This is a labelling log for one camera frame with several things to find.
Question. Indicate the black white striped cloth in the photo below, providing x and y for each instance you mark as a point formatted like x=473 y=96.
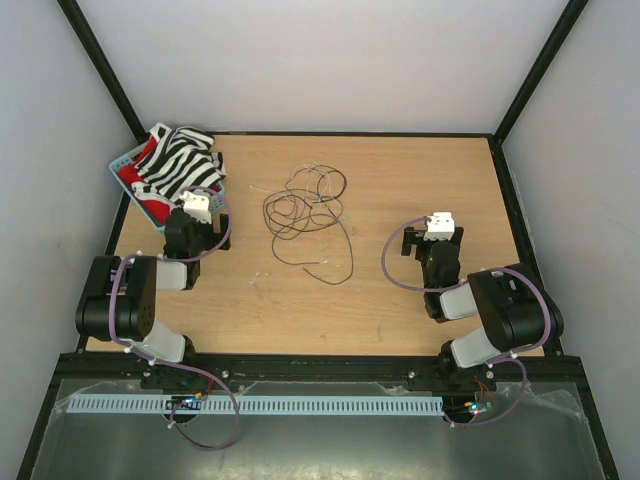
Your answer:
x=183 y=157

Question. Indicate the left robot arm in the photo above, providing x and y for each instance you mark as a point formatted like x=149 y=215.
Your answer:
x=118 y=302

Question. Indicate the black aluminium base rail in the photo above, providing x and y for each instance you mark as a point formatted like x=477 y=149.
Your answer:
x=417 y=373

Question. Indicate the light blue plastic basket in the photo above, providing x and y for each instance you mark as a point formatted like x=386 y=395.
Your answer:
x=154 y=180

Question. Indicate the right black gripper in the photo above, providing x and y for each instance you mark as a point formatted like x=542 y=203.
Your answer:
x=416 y=237

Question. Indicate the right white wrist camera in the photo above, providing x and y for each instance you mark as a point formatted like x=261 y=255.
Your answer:
x=440 y=226

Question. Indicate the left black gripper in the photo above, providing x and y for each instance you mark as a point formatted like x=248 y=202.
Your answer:
x=214 y=237

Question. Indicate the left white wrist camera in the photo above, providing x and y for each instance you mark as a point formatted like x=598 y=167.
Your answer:
x=197 y=206

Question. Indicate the red cloth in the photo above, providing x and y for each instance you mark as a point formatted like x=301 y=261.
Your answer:
x=125 y=169

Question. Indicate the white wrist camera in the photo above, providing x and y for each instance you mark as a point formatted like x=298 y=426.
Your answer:
x=440 y=226
x=197 y=206

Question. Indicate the light blue slotted cable duct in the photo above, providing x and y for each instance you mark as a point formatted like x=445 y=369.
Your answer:
x=257 y=405

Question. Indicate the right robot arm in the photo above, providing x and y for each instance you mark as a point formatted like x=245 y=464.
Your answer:
x=515 y=311

